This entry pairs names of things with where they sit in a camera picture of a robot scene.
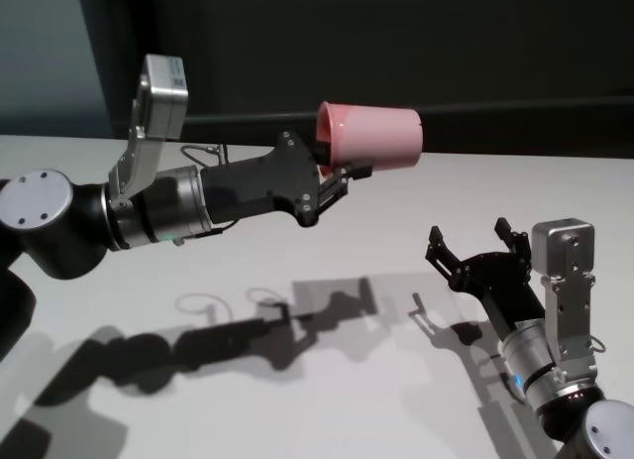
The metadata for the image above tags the dark low horizontal rail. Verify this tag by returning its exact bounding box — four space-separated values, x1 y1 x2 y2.
182 107 634 159

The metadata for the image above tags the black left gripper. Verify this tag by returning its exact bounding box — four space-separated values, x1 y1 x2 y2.
200 130 373 228

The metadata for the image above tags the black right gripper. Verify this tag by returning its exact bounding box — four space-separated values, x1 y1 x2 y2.
424 217 547 342

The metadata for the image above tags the grey vertical frame column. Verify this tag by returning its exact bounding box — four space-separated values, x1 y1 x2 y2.
73 0 159 138

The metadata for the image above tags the pink plastic cup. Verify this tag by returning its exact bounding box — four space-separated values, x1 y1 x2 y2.
315 100 425 178

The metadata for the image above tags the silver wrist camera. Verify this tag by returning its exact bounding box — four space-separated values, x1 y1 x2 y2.
531 217 596 387
107 54 190 205

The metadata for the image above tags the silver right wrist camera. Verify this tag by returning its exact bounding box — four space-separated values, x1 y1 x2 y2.
531 217 596 387

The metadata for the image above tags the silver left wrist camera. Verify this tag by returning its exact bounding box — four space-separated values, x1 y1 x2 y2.
107 54 190 205

